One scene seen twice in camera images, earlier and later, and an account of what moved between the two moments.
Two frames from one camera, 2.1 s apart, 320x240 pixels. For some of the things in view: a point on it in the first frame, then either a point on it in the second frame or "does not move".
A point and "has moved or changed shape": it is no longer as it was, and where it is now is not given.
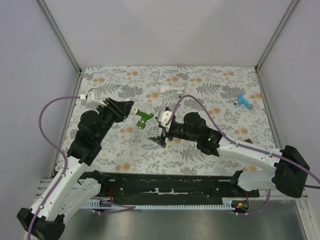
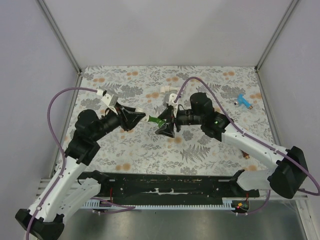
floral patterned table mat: [230, 96] does not move
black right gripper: [161, 140] → [168, 113]
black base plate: [171, 187] does not move
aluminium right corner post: [258, 64] does not move
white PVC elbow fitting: [134, 109] has moved or changed shape
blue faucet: [241, 100] does not move
